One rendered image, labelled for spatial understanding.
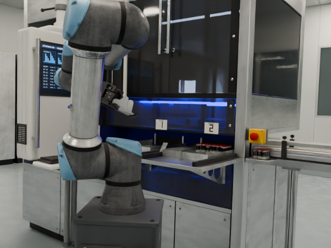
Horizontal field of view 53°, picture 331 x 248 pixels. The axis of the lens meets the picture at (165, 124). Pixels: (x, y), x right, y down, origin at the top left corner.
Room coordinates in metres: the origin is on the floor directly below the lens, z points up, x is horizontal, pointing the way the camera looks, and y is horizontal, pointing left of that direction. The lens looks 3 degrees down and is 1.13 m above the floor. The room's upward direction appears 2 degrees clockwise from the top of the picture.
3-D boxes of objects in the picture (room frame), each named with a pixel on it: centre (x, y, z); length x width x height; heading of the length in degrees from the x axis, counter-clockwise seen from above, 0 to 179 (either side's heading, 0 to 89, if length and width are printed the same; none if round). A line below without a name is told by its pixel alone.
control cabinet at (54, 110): (2.08, 0.66, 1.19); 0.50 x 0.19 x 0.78; 139
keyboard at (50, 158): (1.93, 0.52, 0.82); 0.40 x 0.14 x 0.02; 139
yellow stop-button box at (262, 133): (1.66, -0.47, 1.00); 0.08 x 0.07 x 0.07; 143
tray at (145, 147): (1.91, 0.08, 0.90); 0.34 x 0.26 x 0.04; 143
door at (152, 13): (2.11, 0.17, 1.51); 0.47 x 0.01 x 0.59; 53
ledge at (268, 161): (1.68, -0.50, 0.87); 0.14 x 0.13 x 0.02; 143
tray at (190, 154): (1.71, -0.19, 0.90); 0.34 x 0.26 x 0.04; 143
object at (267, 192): (2.68, 0.13, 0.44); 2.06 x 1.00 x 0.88; 53
